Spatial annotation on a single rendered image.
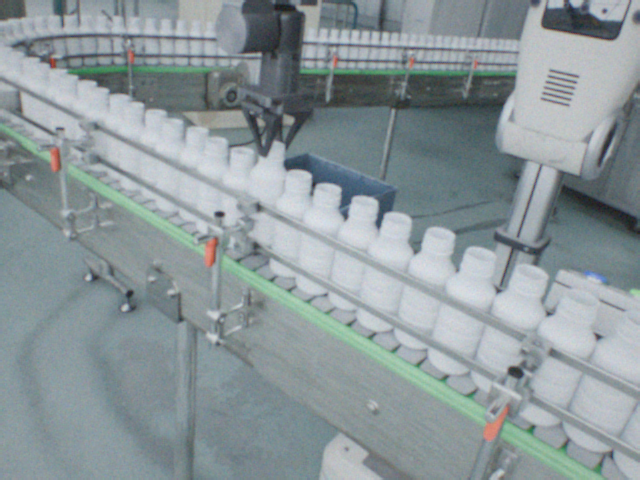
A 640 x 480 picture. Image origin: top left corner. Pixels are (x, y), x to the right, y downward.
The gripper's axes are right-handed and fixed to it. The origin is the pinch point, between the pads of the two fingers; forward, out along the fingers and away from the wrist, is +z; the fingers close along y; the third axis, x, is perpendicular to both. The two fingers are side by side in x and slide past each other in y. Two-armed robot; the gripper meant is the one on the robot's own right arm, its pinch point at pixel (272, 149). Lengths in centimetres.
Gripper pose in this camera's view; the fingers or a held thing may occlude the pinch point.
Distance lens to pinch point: 84.8
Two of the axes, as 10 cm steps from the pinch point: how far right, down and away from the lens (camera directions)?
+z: -1.3, 8.8, 4.6
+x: 7.6, 3.9, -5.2
